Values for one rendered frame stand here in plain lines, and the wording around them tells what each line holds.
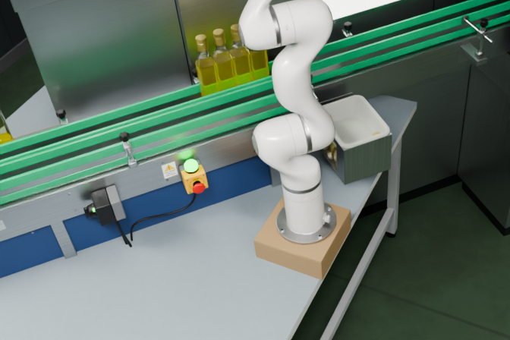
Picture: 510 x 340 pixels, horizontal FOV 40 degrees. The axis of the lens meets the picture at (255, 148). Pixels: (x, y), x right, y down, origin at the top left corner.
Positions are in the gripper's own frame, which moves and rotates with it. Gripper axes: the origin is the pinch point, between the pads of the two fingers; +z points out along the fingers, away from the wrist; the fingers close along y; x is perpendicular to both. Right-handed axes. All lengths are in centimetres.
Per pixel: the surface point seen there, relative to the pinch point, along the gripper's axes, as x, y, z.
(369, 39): 43, -4, 33
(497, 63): 95, 0, 59
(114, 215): -59, 23, 48
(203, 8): -12.2, -12.1, 8.1
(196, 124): -26.5, 13.6, 31.3
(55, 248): -81, 14, 64
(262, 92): -1.6, 5.8, 33.4
